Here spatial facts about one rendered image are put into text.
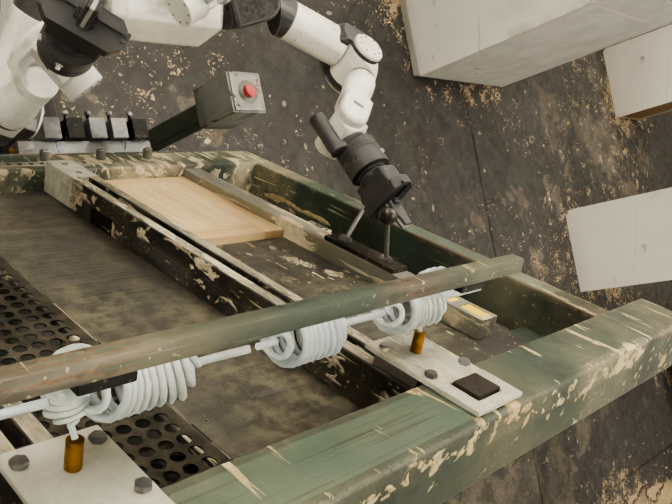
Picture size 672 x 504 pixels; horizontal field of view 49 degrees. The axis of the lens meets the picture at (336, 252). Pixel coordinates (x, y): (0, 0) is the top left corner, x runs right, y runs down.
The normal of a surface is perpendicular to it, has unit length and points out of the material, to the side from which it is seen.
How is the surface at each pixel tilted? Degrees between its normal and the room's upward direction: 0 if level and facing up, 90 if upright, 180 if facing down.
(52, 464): 60
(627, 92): 90
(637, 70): 90
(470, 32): 90
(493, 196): 0
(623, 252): 90
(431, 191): 0
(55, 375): 30
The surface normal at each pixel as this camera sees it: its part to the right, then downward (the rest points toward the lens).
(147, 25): 0.44, 0.85
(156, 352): 0.69, 0.36
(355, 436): 0.18, -0.93
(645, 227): -0.70, 0.09
